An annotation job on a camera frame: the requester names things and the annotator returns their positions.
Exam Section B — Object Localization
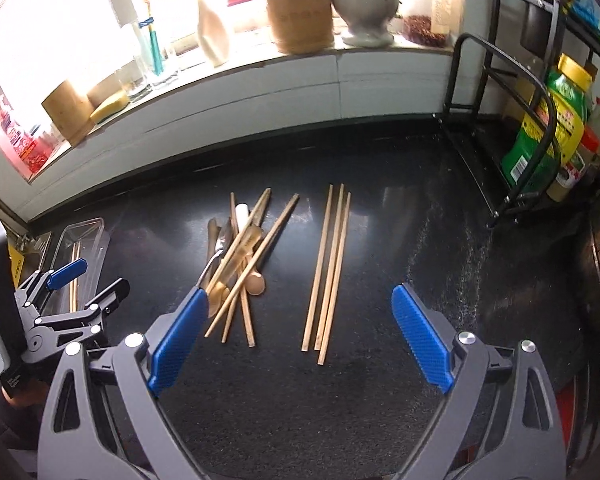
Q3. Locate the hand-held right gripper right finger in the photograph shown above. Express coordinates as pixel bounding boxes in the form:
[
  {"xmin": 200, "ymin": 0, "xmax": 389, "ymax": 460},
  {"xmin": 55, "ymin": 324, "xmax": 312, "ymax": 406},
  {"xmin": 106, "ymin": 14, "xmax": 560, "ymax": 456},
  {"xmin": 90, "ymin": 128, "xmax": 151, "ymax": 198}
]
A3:
[{"xmin": 391, "ymin": 282, "xmax": 568, "ymax": 480}]

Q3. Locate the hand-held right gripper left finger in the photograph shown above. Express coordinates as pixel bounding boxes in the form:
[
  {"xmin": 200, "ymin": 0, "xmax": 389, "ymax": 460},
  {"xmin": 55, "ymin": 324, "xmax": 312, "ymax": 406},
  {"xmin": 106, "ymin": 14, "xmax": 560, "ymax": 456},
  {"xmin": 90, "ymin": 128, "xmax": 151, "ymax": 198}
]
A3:
[{"xmin": 37, "ymin": 287, "xmax": 211, "ymax": 480}]

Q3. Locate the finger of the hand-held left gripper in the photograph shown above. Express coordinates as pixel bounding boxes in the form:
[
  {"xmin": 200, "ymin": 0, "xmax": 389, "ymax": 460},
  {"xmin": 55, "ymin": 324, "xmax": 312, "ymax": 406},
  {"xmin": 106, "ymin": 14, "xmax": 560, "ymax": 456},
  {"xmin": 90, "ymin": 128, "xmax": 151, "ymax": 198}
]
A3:
[
  {"xmin": 27, "ymin": 280, "xmax": 131, "ymax": 333},
  {"xmin": 12, "ymin": 258, "xmax": 89, "ymax": 311}
]

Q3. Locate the clear plastic container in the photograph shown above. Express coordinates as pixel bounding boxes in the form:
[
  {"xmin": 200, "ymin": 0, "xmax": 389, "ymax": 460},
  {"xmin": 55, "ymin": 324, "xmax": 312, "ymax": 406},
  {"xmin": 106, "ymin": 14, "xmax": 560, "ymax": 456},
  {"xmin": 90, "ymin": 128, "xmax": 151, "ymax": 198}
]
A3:
[{"xmin": 45, "ymin": 217, "xmax": 106, "ymax": 311}]

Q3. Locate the long wooden spoon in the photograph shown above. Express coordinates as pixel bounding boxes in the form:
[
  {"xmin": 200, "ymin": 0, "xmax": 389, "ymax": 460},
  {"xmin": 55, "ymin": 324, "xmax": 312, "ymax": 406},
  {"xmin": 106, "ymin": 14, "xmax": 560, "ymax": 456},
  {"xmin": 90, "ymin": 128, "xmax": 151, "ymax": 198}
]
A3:
[{"xmin": 206, "ymin": 187, "xmax": 272, "ymax": 318}]

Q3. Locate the metal utensil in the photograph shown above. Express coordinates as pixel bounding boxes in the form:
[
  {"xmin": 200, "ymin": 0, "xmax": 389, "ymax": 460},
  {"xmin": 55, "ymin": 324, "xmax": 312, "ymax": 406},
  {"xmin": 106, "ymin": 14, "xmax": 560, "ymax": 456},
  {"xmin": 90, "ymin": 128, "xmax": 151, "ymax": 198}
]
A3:
[{"xmin": 195, "ymin": 247, "xmax": 226, "ymax": 293}]

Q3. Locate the dark wooden utensil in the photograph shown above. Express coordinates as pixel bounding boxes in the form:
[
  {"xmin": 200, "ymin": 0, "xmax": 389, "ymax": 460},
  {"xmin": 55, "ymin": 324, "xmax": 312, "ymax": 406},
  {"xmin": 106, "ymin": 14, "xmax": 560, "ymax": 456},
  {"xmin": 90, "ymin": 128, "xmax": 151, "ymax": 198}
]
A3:
[{"xmin": 207, "ymin": 217, "xmax": 231, "ymax": 261}]

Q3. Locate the dark brown chopstick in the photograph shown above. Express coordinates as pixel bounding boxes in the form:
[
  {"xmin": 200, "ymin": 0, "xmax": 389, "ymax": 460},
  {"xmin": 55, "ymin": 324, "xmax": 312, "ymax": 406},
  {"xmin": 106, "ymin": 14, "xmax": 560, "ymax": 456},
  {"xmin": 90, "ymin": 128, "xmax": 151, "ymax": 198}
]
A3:
[{"xmin": 204, "ymin": 193, "xmax": 300, "ymax": 339}]

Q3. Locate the red liquid bottle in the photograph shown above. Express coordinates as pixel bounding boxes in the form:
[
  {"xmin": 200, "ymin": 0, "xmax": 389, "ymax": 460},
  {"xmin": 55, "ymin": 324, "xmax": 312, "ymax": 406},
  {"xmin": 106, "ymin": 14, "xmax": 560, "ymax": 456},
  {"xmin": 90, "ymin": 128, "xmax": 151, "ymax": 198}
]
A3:
[{"xmin": 0, "ymin": 95, "xmax": 51, "ymax": 182}]

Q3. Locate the small bamboo holder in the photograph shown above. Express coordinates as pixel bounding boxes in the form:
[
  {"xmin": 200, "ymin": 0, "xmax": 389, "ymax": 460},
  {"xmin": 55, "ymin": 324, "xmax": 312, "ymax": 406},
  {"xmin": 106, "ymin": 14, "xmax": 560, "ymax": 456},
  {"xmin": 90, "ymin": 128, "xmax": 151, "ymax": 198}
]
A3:
[{"xmin": 41, "ymin": 79, "xmax": 97, "ymax": 146}]

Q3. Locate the yellow sponge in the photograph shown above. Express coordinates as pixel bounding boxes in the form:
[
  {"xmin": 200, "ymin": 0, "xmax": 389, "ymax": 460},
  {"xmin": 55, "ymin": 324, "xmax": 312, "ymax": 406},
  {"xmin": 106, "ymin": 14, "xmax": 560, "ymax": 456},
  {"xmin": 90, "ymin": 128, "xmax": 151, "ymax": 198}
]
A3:
[{"xmin": 89, "ymin": 91, "xmax": 131, "ymax": 125}]

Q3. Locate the clear drinking glass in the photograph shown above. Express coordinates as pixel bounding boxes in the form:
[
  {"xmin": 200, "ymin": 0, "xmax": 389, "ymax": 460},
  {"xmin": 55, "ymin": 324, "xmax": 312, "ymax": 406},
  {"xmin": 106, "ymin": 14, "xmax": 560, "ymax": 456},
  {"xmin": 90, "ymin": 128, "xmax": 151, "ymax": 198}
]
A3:
[{"xmin": 114, "ymin": 66, "xmax": 148, "ymax": 104}]

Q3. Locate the black metal rack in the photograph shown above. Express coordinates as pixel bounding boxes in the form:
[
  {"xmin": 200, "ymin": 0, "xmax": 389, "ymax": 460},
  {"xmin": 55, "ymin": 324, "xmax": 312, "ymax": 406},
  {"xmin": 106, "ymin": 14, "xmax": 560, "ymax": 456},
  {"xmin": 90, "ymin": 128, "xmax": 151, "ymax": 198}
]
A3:
[{"xmin": 432, "ymin": 0, "xmax": 600, "ymax": 231}]

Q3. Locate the red-capped seasoning jar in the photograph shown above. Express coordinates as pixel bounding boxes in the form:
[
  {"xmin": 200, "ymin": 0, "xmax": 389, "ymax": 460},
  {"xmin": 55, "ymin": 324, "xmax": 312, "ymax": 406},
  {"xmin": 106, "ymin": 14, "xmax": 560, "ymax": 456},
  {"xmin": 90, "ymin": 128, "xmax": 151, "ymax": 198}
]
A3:
[{"xmin": 547, "ymin": 125, "xmax": 600, "ymax": 203}]

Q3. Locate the green-labelled bottle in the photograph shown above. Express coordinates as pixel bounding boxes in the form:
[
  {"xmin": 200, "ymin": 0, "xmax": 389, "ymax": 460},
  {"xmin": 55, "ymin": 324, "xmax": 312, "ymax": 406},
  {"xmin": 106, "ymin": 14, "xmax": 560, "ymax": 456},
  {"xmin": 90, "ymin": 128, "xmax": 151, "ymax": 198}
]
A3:
[{"xmin": 500, "ymin": 54, "xmax": 595, "ymax": 196}]

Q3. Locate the cream squeeze bottle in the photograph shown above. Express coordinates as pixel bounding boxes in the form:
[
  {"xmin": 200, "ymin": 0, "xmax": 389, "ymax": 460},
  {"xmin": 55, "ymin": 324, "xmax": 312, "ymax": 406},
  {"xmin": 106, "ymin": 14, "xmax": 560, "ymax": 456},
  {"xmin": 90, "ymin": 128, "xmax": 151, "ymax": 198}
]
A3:
[{"xmin": 191, "ymin": 0, "xmax": 231, "ymax": 68}]

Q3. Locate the red-lidded jar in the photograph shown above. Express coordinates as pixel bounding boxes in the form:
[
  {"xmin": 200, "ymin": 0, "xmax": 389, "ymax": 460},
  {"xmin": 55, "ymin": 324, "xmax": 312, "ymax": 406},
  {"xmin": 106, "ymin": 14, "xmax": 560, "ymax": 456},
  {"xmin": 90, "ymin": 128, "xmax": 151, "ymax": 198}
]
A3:
[{"xmin": 227, "ymin": 0, "xmax": 271, "ymax": 33}]

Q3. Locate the glass jar of dried chilies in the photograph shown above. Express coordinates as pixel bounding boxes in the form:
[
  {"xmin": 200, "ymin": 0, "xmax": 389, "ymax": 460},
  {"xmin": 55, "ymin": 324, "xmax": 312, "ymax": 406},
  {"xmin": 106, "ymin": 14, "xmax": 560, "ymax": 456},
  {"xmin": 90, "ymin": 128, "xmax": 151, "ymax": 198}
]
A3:
[{"xmin": 400, "ymin": 0, "xmax": 463, "ymax": 48}]

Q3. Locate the stone mortar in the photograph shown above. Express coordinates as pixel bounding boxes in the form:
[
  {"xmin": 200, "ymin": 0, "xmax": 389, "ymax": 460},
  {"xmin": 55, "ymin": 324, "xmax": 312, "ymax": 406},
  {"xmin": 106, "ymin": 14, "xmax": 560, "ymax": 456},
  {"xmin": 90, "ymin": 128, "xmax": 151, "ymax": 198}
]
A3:
[{"xmin": 331, "ymin": 0, "xmax": 400, "ymax": 47}]

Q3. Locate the large bamboo container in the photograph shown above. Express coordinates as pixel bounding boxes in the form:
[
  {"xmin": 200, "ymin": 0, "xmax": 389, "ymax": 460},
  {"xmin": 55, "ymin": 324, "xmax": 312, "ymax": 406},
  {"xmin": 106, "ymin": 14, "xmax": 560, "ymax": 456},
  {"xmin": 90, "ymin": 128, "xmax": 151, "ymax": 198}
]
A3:
[{"xmin": 261, "ymin": 0, "xmax": 335, "ymax": 55}]

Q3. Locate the green packet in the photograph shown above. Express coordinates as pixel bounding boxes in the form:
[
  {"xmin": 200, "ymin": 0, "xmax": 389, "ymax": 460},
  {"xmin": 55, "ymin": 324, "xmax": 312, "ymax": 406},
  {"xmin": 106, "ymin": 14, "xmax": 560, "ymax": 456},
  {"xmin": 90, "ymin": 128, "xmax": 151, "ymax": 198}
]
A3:
[{"xmin": 565, "ymin": 0, "xmax": 600, "ymax": 56}]

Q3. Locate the teal-handled brush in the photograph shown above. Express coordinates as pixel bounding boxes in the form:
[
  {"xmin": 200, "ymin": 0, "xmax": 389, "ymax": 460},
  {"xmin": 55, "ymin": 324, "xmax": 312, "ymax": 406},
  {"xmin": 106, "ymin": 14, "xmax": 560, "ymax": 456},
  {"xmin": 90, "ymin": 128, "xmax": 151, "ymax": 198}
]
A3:
[{"xmin": 139, "ymin": 17, "xmax": 163, "ymax": 77}]

